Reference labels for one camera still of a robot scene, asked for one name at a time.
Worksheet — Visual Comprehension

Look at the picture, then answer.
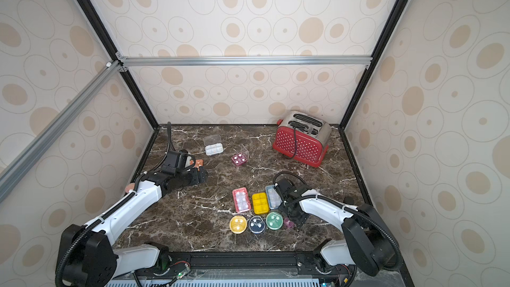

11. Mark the teal rectangular pillbox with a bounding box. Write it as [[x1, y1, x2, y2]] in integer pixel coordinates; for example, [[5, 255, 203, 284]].
[[265, 185, 282, 210]]

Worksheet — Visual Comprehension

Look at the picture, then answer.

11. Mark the green round pillbox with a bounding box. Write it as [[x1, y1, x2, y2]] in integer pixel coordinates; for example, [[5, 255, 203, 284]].
[[266, 211, 284, 231]]

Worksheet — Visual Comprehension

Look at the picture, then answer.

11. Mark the white pillbox with amber lid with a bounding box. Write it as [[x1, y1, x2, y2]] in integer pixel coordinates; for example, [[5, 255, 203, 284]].
[[252, 192, 270, 215]]

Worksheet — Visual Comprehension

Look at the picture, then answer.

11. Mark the dark blue round pillbox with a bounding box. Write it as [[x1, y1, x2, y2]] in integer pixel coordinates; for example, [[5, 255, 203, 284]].
[[248, 215, 266, 235]]

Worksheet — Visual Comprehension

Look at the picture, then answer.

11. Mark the red pillbox clear lid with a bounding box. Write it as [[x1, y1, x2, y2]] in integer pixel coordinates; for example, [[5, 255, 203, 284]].
[[232, 187, 251, 213]]

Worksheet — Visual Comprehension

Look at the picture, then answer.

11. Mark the yellow round pillbox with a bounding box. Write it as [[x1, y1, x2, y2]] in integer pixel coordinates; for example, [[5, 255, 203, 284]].
[[229, 215, 248, 235]]

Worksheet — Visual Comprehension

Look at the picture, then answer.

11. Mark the purple pillbox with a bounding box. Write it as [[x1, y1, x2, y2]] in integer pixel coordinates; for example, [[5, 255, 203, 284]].
[[231, 150, 249, 167], [284, 217, 295, 229]]

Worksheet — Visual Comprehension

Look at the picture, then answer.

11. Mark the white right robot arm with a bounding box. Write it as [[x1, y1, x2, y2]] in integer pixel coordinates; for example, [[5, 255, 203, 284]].
[[272, 171, 404, 276]]

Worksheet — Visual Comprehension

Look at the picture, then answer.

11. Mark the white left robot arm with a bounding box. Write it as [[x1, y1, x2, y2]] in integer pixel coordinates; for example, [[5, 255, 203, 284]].
[[54, 136, 208, 286]]

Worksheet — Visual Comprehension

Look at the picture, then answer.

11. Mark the white pillbox clear lid rear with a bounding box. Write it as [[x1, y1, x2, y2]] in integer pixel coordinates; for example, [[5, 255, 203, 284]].
[[203, 134, 224, 156]]

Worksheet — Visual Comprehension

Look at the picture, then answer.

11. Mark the small black cap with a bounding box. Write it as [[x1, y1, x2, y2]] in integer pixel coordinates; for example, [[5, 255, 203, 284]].
[[343, 196, 355, 205]]

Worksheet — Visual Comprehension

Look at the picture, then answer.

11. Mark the red and silver toaster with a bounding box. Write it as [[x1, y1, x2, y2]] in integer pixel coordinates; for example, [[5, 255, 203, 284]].
[[272, 110, 332, 167]]

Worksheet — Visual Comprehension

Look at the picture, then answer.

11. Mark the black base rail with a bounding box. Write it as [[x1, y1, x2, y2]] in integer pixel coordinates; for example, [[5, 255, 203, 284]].
[[103, 250, 359, 286]]

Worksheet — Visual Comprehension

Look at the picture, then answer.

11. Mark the aluminium frame crossbar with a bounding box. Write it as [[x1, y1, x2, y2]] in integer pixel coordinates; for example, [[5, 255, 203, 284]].
[[116, 55, 372, 68]]

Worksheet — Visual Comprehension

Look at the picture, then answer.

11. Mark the aluminium frame side bar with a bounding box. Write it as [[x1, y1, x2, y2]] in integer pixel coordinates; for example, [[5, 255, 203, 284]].
[[1, 61, 121, 201]]

